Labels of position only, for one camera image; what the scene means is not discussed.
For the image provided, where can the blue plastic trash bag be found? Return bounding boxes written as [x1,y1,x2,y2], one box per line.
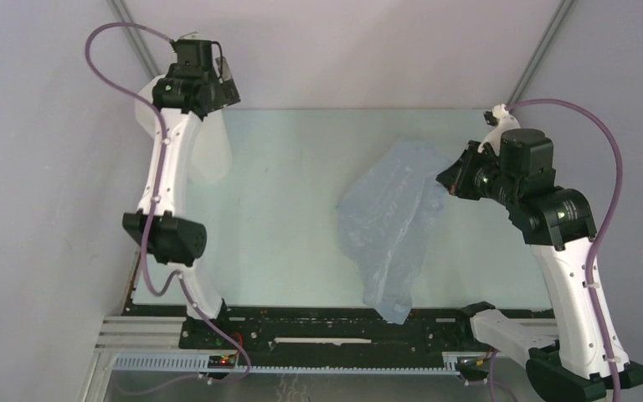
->
[337,140,450,325]

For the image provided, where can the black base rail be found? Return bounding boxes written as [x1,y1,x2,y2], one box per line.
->
[178,306,489,368]

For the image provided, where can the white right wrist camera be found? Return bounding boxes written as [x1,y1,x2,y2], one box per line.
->
[478,104,521,156]

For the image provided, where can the small lit circuit board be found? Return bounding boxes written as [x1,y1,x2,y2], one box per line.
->
[207,356,237,369]

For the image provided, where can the white translucent trash bin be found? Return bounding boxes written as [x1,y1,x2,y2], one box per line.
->
[134,75,232,185]

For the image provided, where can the white slotted cable duct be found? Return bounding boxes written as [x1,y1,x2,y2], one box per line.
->
[112,353,480,375]

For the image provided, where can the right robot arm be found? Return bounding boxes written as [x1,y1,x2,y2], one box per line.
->
[437,128,643,401]

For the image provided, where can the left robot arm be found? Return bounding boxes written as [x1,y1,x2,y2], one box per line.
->
[122,34,240,349]

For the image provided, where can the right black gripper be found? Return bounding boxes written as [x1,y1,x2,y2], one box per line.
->
[438,139,519,207]

